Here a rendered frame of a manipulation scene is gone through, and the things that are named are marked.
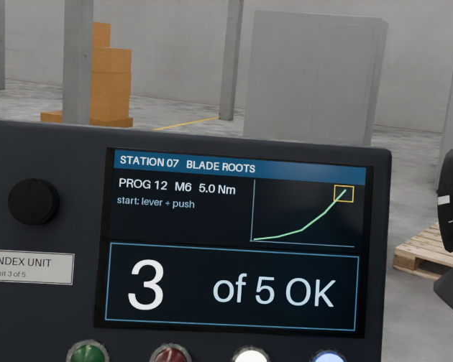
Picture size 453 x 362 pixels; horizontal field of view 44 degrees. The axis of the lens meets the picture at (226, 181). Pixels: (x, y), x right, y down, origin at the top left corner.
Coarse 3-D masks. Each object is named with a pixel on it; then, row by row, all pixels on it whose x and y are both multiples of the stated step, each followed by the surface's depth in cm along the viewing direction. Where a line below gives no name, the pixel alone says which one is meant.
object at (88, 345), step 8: (80, 344) 34; (88, 344) 34; (96, 344) 34; (72, 352) 34; (80, 352) 33; (88, 352) 33; (96, 352) 34; (104, 352) 34; (72, 360) 33; (80, 360) 33; (88, 360) 33; (96, 360) 33; (104, 360) 34
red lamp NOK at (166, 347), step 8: (160, 344) 35; (168, 344) 34; (176, 344) 34; (152, 352) 34; (160, 352) 34; (168, 352) 34; (176, 352) 34; (184, 352) 34; (152, 360) 34; (160, 360) 34; (168, 360) 34; (176, 360) 34; (184, 360) 34
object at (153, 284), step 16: (112, 256) 34; (128, 256) 34; (144, 256) 34; (160, 256) 35; (176, 256) 35; (112, 272) 34; (128, 272) 34; (144, 272) 34; (160, 272) 35; (176, 272) 35; (112, 288) 34; (128, 288) 34; (144, 288) 34; (160, 288) 35; (176, 288) 35; (112, 304) 34; (128, 304) 34; (144, 304) 34; (160, 304) 35; (176, 304) 35; (112, 320) 34; (128, 320) 34; (144, 320) 34; (160, 320) 34; (176, 320) 35
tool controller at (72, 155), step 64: (0, 128) 34; (64, 128) 34; (128, 128) 35; (0, 192) 34; (64, 192) 34; (128, 192) 35; (192, 192) 35; (256, 192) 35; (320, 192) 36; (384, 192) 36; (0, 256) 34; (64, 256) 34; (192, 256) 35; (256, 256) 35; (320, 256) 36; (384, 256) 36; (0, 320) 34; (64, 320) 34; (192, 320) 35; (256, 320) 35; (320, 320) 35
